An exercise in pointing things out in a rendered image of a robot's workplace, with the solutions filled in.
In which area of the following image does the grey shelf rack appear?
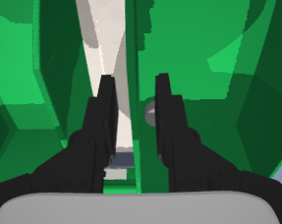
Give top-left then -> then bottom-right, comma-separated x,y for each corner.
105,152 -> 282,184

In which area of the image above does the grey metal disc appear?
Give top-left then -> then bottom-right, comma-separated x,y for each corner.
144,101 -> 155,127

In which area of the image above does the green bin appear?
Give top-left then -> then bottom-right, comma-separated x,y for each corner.
103,169 -> 137,194
0,0 -> 93,182
125,0 -> 282,194

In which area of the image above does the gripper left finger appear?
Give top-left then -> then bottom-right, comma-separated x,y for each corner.
0,75 -> 119,207

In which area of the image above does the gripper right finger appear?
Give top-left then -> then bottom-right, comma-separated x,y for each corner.
154,73 -> 282,224

